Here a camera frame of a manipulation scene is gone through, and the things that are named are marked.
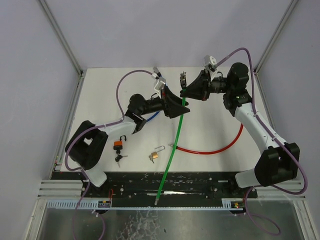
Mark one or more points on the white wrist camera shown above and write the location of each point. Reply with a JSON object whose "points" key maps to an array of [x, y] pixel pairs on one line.
{"points": [[210, 64], [159, 84]]}

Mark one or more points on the white slotted cable duct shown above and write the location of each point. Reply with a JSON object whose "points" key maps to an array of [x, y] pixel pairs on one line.
{"points": [[147, 203]]}

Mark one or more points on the blue cable lock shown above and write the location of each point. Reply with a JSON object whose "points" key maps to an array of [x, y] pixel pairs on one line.
{"points": [[155, 100]]}

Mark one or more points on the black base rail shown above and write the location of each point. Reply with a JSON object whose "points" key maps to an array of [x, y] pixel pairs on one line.
{"points": [[209, 185]]}

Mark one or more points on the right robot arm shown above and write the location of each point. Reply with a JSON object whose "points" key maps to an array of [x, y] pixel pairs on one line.
{"points": [[278, 159]]}

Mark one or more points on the right aluminium frame post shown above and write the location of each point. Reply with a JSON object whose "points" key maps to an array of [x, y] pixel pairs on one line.
{"points": [[276, 34]]}

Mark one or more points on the left aluminium frame post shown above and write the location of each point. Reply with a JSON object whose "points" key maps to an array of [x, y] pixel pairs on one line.
{"points": [[60, 36]]}

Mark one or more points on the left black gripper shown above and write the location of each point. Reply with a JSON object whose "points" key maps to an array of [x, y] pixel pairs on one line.
{"points": [[165, 102]]}

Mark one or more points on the aluminium frame post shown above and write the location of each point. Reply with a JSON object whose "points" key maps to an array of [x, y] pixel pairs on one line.
{"points": [[276, 34], [60, 36]]}

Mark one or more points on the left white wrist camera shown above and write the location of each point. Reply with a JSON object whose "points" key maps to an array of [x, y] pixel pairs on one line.
{"points": [[159, 84]]}

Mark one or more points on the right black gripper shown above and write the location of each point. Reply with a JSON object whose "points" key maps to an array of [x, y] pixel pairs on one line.
{"points": [[206, 85]]}

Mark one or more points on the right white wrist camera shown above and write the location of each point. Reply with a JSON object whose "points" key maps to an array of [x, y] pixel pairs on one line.
{"points": [[210, 64]]}

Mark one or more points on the red cable lock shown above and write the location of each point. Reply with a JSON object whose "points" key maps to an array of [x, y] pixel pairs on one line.
{"points": [[215, 151]]}

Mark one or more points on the brass padlock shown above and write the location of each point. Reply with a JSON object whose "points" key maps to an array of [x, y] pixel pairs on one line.
{"points": [[155, 154]]}

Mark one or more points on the green cable lock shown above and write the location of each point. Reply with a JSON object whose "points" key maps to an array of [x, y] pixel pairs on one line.
{"points": [[175, 140]]}

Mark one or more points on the orange black padlock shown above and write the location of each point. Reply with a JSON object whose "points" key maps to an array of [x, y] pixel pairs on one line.
{"points": [[118, 145]]}

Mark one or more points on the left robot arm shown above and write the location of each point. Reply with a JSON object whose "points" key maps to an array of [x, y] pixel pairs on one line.
{"points": [[87, 144]]}

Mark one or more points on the black padlock keys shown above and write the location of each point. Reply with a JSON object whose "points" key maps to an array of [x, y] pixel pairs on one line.
{"points": [[118, 158]]}

